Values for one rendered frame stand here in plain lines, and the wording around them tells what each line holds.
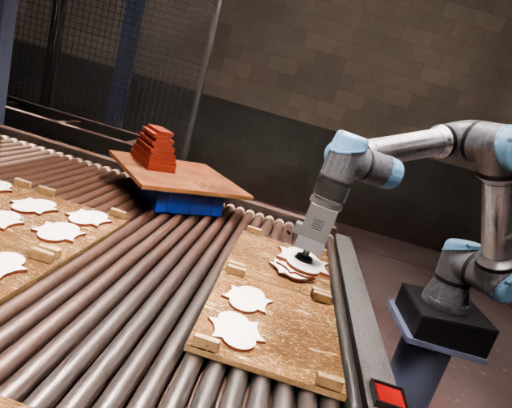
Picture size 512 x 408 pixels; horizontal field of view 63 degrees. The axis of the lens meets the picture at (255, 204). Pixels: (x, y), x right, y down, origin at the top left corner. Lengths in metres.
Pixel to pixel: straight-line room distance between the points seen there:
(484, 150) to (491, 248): 0.30
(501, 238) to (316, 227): 0.61
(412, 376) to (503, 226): 0.61
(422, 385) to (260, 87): 4.89
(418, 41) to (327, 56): 1.18
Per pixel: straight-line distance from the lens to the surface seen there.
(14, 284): 1.06
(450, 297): 1.52
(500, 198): 1.28
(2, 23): 2.58
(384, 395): 1.03
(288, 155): 5.99
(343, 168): 0.90
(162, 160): 1.80
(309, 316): 1.18
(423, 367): 1.60
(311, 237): 0.92
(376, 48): 6.09
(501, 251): 1.37
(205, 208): 1.75
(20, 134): 2.46
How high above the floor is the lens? 1.46
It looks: 15 degrees down
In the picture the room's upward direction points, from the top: 16 degrees clockwise
